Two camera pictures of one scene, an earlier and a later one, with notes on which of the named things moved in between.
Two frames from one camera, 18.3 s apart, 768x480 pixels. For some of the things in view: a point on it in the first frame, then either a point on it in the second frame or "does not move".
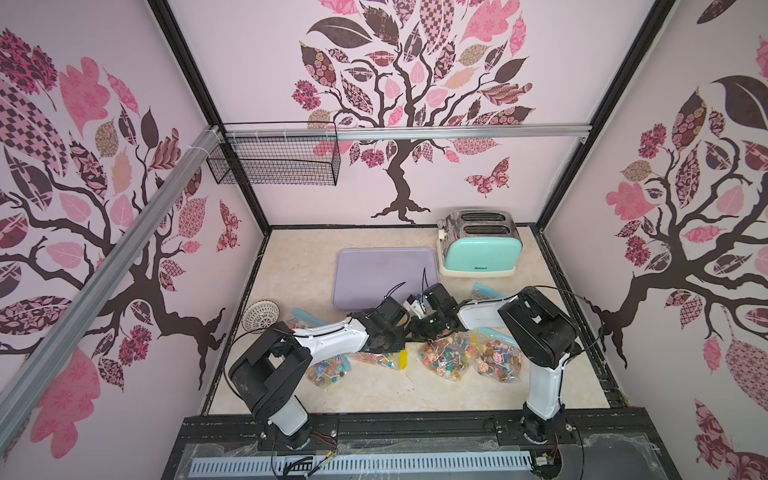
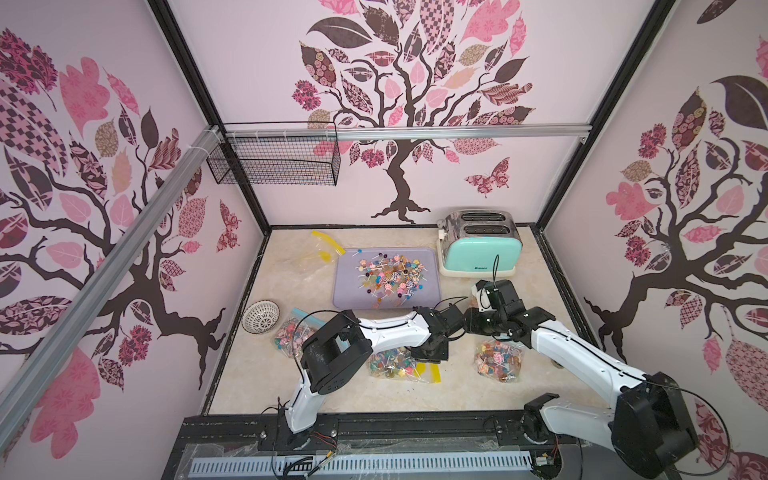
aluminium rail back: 405,132 does not move
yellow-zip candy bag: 450,355 -> 402,363
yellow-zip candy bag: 396,360 -> 316,253
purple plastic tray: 364,277 does not move
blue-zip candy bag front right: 497,355 does not move
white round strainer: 260,315 does not move
